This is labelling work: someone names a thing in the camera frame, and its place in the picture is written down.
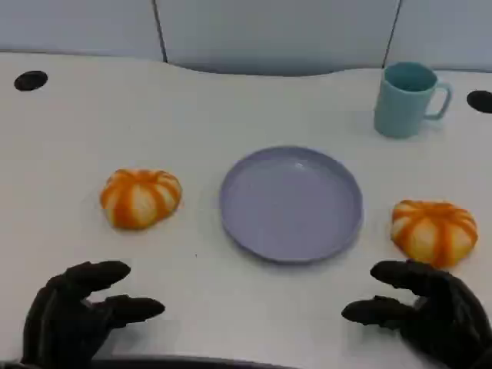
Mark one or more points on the pale green mug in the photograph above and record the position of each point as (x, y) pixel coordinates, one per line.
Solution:
(399, 107)

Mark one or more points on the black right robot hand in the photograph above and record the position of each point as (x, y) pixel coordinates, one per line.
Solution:
(449, 319)

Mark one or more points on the lilac plate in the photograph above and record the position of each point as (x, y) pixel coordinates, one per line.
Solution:
(292, 203)

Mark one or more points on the grey-blue partition panel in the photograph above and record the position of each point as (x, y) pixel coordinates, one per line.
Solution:
(77, 27)
(276, 34)
(446, 30)

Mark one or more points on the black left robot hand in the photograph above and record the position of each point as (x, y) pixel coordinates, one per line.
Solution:
(57, 319)

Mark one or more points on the orange and white bread roll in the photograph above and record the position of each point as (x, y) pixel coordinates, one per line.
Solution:
(138, 200)
(434, 230)

